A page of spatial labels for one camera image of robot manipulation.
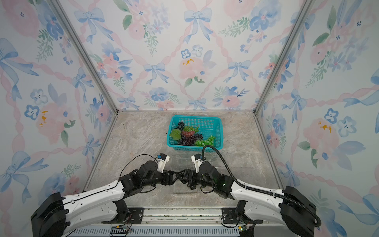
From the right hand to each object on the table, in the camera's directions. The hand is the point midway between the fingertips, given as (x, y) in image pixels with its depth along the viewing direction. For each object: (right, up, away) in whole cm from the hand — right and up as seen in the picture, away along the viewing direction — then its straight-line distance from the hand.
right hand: (175, 169), depth 75 cm
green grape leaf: (-2, +17, +20) cm, 26 cm away
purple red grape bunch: (+6, +14, +23) cm, 27 cm away
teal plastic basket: (+20, +22, +34) cm, 45 cm away
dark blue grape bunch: (0, +23, +28) cm, 36 cm away
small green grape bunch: (+8, +21, +29) cm, 36 cm away
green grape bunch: (+20, +12, +22) cm, 32 cm away
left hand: (+1, -3, +2) cm, 4 cm away
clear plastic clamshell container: (+1, 0, +18) cm, 18 cm away
